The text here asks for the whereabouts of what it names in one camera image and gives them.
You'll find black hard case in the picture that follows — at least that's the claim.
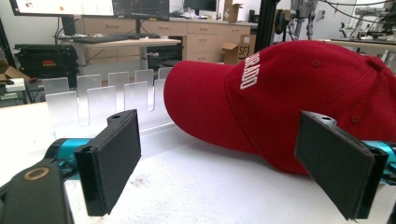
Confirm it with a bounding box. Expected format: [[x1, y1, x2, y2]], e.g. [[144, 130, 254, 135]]
[[14, 43, 79, 88]]

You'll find black keyboard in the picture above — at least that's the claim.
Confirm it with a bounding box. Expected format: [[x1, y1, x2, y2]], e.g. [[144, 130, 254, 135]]
[[72, 35, 123, 45]]

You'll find brown cardboard box flap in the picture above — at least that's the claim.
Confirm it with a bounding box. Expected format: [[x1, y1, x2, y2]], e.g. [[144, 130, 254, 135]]
[[0, 60, 32, 82]]

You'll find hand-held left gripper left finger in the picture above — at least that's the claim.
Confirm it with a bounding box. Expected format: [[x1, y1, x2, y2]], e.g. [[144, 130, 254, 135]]
[[45, 108, 142, 217]]

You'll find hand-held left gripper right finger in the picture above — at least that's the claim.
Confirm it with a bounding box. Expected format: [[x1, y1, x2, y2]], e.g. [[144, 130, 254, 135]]
[[294, 110, 396, 220]]

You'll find red baseball cap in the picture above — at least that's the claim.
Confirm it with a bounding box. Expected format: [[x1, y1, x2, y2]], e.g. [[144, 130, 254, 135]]
[[163, 39, 396, 175]]

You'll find wooden desk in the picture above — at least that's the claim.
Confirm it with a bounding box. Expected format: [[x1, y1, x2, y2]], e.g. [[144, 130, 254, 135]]
[[59, 36, 182, 71]]

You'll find black metal stand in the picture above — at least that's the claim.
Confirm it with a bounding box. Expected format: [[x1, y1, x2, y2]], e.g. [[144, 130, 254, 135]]
[[254, 0, 281, 56]]

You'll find black monitor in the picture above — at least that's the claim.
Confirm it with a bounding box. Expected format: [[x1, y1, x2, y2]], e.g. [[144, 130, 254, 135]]
[[182, 0, 219, 16]]

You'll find clear acrylic slotted rack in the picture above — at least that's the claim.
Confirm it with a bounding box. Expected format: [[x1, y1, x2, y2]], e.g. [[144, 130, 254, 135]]
[[42, 66, 176, 140]]

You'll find open cardboard box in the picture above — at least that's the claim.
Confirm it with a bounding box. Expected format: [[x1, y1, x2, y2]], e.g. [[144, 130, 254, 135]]
[[221, 34, 258, 65]]

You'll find small cardboard box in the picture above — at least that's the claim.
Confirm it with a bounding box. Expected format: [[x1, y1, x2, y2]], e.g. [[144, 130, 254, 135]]
[[222, 0, 244, 23]]

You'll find beige drawer cabinet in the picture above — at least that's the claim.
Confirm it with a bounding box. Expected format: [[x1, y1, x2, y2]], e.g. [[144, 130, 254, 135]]
[[76, 17, 259, 63]]

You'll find dark computer monitor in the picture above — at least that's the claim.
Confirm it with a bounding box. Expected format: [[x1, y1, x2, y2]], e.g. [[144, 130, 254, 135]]
[[112, 0, 171, 21]]

